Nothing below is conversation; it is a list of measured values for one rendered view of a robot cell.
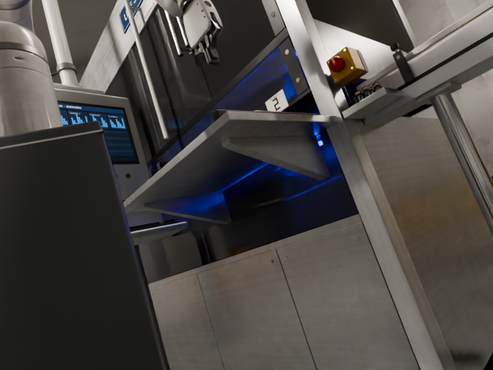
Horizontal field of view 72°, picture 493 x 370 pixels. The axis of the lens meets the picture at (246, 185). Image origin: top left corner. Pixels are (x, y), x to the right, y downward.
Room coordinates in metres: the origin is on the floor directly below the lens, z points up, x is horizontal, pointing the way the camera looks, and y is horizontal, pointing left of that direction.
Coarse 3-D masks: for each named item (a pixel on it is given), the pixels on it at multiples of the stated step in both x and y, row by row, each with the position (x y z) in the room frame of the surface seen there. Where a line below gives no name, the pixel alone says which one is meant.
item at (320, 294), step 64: (384, 128) 1.07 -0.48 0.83; (384, 192) 0.96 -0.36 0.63; (448, 192) 1.27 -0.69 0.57; (256, 256) 1.29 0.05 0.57; (320, 256) 1.09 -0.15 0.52; (448, 256) 1.11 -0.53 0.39; (192, 320) 1.73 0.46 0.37; (256, 320) 1.38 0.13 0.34; (320, 320) 1.15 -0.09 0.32; (384, 320) 0.99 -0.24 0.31; (448, 320) 1.00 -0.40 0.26
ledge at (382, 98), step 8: (384, 88) 0.81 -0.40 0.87; (392, 88) 0.85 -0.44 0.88; (368, 96) 0.85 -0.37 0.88; (376, 96) 0.83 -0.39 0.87; (384, 96) 0.83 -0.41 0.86; (392, 96) 0.86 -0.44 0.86; (400, 96) 0.88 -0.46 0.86; (360, 104) 0.87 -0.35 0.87; (368, 104) 0.86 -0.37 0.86; (376, 104) 0.88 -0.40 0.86; (384, 104) 0.90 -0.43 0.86; (344, 112) 0.90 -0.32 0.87; (352, 112) 0.89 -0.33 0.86; (360, 112) 0.90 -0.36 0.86; (368, 112) 0.93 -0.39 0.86
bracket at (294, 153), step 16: (224, 144) 0.77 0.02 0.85; (240, 144) 0.77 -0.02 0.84; (256, 144) 0.81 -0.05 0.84; (272, 144) 0.85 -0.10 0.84; (288, 144) 0.89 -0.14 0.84; (304, 144) 0.94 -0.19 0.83; (272, 160) 0.85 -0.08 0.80; (288, 160) 0.87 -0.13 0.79; (304, 160) 0.92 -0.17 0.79; (320, 160) 0.97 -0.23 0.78; (320, 176) 0.97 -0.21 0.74
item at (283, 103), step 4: (280, 92) 1.03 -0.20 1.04; (276, 96) 1.05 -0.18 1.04; (280, 96) 1.03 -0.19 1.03; (284, 96) 1.02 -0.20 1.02; (276, 100) 1.05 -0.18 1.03; (280, 100) 1.04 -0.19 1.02; (284, 100) 1.03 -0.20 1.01; (268, 104) 1.08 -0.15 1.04; (272, 104) 1.06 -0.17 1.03; (280, 104) 1.04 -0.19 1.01; (284, 104) 1.03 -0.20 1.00; (268, 108) 1.08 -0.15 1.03; (272, 108) 1.07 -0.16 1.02; (280, 108) 1.05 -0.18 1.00; (284, 108) 1.04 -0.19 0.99
